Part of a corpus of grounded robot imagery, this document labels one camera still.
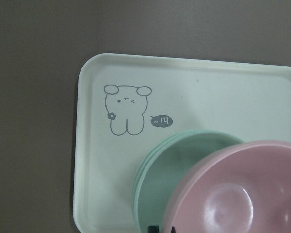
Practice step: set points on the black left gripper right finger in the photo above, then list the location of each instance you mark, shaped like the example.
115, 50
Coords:
172, 229

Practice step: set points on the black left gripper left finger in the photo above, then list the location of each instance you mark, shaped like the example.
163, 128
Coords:
153, 229

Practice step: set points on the small pink bowl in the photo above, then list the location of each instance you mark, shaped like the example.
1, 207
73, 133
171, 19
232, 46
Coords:
240, 189

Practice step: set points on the green bowl stack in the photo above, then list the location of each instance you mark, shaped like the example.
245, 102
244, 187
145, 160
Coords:
165, 165

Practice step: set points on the cream rabbit tray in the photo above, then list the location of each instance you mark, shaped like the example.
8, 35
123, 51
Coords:
127, 104

